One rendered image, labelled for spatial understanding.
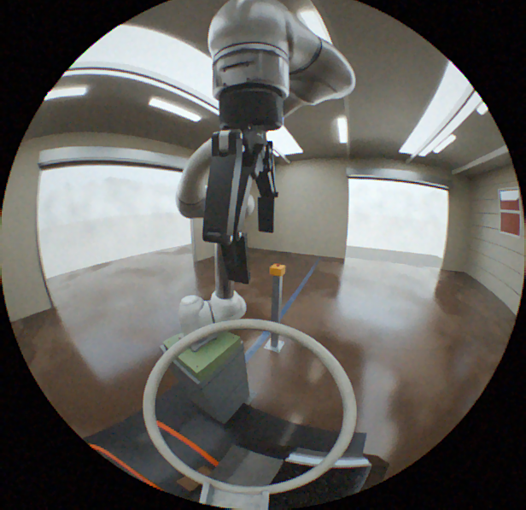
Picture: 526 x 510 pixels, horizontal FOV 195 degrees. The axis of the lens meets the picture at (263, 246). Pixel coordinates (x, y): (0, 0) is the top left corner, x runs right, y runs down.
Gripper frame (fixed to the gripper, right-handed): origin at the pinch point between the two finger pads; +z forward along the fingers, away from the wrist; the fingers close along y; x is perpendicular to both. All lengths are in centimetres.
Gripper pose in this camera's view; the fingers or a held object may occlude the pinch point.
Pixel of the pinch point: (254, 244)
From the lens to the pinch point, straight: 24.1
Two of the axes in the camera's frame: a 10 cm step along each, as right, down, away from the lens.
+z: 0.1, 8.3, 5.6
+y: -2.7, 5.4, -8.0
